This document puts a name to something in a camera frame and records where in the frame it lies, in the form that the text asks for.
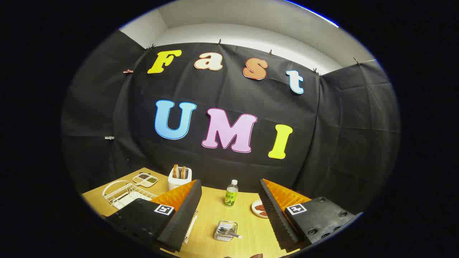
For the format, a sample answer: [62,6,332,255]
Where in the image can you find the metal wire basket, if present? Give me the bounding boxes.
[214,220,238,242]

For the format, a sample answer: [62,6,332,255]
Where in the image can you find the white toaster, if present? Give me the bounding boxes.
[168,167,192,191]

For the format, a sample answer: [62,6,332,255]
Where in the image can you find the white wire dish rack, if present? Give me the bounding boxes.
[102,180,198,245]

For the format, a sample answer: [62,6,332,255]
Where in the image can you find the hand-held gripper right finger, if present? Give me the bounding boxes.
[258,178,363,251]

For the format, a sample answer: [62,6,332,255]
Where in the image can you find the divided white snack tray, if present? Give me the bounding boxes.
[132,173,158,188]

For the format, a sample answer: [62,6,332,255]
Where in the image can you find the green label drink bottle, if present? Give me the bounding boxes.
[223,180,239,207]

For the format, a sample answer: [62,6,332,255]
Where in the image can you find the black backdrop cloth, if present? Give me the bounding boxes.
[60,30,401,215]

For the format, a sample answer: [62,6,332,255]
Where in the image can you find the small white oval plate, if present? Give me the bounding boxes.
[251,199,269,219]

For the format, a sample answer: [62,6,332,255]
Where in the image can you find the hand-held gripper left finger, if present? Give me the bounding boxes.
[102,179,202,253]

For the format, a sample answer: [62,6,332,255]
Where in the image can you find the checked handle metal spoon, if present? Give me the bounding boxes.
[219,228,242,239]

